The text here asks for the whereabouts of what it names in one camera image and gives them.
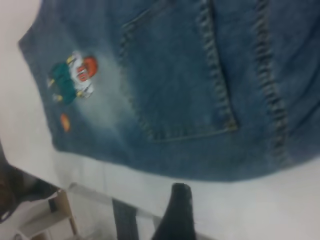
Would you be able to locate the blue denim shorts with print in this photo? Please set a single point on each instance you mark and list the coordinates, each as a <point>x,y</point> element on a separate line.
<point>175,75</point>

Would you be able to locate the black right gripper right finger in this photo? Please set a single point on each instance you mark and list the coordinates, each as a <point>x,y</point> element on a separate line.
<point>190,220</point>

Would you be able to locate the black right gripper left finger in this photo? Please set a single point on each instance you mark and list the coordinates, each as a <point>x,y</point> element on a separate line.
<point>170,220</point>

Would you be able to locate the dark brown bulky object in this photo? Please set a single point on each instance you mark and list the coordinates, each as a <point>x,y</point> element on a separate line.
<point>6,185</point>

